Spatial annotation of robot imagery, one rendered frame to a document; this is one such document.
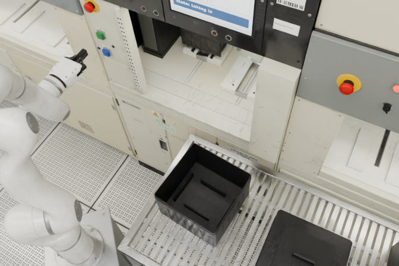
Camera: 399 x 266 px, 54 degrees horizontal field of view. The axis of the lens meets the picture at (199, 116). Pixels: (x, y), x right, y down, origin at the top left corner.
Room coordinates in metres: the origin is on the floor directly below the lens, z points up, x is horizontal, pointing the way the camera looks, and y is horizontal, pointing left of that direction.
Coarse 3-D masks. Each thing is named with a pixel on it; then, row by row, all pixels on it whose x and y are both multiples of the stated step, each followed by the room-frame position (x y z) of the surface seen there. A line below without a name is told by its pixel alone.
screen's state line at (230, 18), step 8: (176, 0) 0.99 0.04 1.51; (184, 0) 0.97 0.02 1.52; (192, 8) 0.96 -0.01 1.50; (200, 8) 0.94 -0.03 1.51; (208, 8) 0.93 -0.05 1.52; (216, 16) 0.91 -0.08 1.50; (224, 16) 0.90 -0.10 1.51; (232, 16) 0.88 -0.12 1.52; (240, 24) 0.87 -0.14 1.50; (248, 24) 0.86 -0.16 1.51
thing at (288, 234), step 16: (272, 224) 0.47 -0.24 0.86; (288, 224) 0.47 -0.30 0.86; (304, 224) 0.46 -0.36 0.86; (272, 240) 0.41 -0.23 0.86; (288, 240) 0.41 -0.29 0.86; (304, 240) 0.40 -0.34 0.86; (320, 240) 0.40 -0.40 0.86; (336, 240) 0.40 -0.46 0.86; (272, 256) 0.36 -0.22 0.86; (288, 256) 0.35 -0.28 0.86; (304, 256) 0.34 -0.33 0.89; (320, 256) 0.34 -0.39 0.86; (336, 256) 0.34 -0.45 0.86
